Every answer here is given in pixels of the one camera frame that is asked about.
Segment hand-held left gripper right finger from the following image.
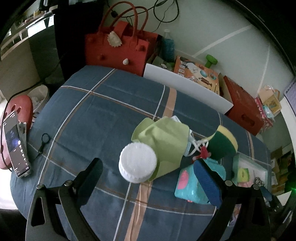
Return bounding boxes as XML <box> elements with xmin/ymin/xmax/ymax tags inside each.
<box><xmin>193</xmin><ymin>159</ymin><xmax>271</xmax><ymax>241</ymax></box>

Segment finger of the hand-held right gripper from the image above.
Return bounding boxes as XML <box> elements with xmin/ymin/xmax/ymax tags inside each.
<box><xmin>260</xmin><ymin>185</ymin><xmax>278</xmax><ymax>209</ymax></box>

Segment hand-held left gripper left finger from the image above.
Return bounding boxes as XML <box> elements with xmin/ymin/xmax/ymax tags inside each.
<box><xmin>25</xmin><ymin>158</ymin><xmax>104</xmax><ymax>241</ymax></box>

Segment white tray green rim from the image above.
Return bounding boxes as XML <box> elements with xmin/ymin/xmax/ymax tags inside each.
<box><xmin>232</xmin><ymin>153</ymin><xmax>271</xmax><ymax>188</ymax></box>

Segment green yellow sponge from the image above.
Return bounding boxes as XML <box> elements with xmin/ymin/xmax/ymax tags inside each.
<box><xmin>206</xmin><ymin>125</ymin><xmax>238</xmax><ymax>161</ymax></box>

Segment white plastic jar lid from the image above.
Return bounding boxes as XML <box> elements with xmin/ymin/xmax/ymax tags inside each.
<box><xmin>118</xmin><ymin>142</ymin><xmax>162</xmax><ymax>184</ymax></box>

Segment green face mask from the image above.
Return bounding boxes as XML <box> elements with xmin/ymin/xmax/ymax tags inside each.
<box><xmin>131</xmin><ymin>117</ymin><xmax>190</xmax><ymax>181</ymax></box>

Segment teal plastic container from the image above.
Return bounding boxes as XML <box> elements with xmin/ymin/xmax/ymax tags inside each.
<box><xmin>174</xmin><ymin>159</ymin><xmax>226</xmax><ymax>205</ymax></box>

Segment small red bow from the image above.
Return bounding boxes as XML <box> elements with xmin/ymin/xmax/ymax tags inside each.
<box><xmin>194</xmin><ymin>146</ymin><xmax>212</xmax><ymax>161</ymax></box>

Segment yellow green pad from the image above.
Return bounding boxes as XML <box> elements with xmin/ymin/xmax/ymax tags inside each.
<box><xmin>239</xmin><ymin>168</ymin><xmax>250</xmax><ymax>184</ymax></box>

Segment stack of cardboard boxes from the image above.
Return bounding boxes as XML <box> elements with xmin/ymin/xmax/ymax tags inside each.
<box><xmin>270</xmin><ymin>145</ymin><xmax>296</xmax><ymax>194</ymax></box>

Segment blue plaid blanket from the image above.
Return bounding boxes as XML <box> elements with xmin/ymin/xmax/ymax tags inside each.
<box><xmin>10</xmin><ymin>65</ymin><xmax>273</xmax><ymax>241</ymax></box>

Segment smartphone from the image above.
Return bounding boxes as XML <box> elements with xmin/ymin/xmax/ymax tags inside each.
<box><xmin>2</xmin><ymin>110</ymin><xmax>32</xmax><ymax>178</ymax></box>

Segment red cardboard box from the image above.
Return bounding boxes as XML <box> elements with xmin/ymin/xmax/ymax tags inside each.
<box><xmin>223</xmin><ymin>76</ymin><xmax>264</xmax><ymax>136</ymax></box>

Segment white waste bin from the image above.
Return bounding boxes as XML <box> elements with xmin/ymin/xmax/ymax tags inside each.
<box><xmin>27</xmin><ymin>84</ymin><xmax>49</xmax><ymax>110</ymax></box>

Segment white foam board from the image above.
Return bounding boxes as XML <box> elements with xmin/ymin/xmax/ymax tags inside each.
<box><xmin>143</xmin><ymin>63</ymin><xmax>234</xmax><ymax>114</ymax></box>

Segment red plastic stool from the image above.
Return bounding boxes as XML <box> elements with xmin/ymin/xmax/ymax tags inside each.
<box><xmin>0</xmin><ymin>95</ymin><xmax>33</xmax><ymax>170</ymax></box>

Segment orange toy box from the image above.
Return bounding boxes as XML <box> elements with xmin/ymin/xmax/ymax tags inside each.
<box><xmin>173</xmin><ymin>55</ymin><xmax>221</xmax><ymax>96</ymax></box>

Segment green dumbbell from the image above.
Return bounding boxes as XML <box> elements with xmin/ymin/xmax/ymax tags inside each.
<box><xmin>204</xmin><ymin>54</ymin><xmax>218</xmax><ymax>68</ymax></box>

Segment red felt handbag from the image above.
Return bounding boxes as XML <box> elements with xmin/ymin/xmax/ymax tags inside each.
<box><xmin>84</xmin><ymin>2</ymin><xmax>160</xmax><ymax>77</ymax></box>

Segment blue plastic bottle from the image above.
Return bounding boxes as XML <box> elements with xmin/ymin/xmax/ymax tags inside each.
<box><xmin>160</xmin><ymin>29</ymin><xmax>175</xmax><ymax>63</ymax></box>

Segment black keyring strap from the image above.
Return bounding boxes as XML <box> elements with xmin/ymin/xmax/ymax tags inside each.
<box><xmin>36</xmin><ymin>133</ymin><xmax>50</xmax><ymax>155</ymax></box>

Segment black cable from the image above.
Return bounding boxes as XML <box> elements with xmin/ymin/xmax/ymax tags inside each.
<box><xmin>151</xmin><ymin>0</ymin><xmax>180</xmax><ymax>24</ymax></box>

